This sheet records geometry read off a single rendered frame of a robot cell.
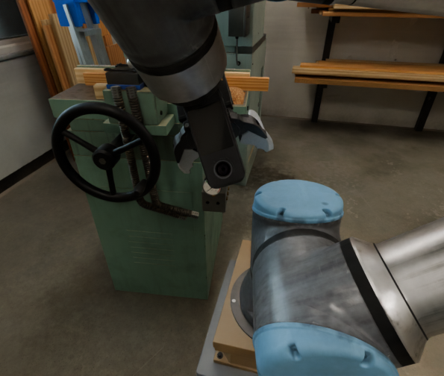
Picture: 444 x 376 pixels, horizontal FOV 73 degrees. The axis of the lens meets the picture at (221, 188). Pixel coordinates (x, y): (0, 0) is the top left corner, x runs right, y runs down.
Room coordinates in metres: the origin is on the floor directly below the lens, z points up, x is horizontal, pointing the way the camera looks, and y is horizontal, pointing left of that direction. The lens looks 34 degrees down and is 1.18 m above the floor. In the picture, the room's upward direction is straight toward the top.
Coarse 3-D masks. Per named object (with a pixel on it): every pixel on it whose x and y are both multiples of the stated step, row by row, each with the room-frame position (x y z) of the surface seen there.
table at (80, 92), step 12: (84, 84) 1.06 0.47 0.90; (60, 96) 0.92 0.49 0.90; (72, 96) 0.92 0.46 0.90; (84, 96) 0.92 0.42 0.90; (60, 108) 0.90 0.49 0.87; (168, 108) 0.86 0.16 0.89; (240, 108) 0.83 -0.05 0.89; (108, 120) 0.80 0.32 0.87; (168, 120) 0.80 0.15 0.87; (108, 132) 0.78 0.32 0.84; (120, 132) 0.78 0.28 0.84; (132, 132) 0.77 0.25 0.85; (156, 132) 0.76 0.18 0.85; (168, 132) 0.78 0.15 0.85
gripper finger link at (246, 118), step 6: (240, 114) 0.38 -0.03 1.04; (246, 114) 0.38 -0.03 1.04; (240, 120) 0.36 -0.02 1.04; (246, 120) 0.37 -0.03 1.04; (252, 120) 0.38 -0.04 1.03; (240, 126) 0.37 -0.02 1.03; (246, 126) 0.37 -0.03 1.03; (252, 126) 0.37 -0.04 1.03; (258, 126) 0.38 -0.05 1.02; (240, 132) 0.38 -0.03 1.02; (252, 132) 0.38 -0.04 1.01; (258, 132) 0.39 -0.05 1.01; (264, 132) 0.39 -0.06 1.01; (264, 138) 0.40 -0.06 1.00
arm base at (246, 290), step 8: (248, 272) 0.42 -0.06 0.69; (248, 280) 0.40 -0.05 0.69; (240, 288) 0.41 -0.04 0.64; (248, 288) 0.38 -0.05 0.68; (240, 296) 0.39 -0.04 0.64; (248, 296) 0.37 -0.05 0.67; (240, 304) 0.38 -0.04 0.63; (248, 304) 0.36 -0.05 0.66; (248, 312) 0.35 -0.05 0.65; (248, 320) 0.35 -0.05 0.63
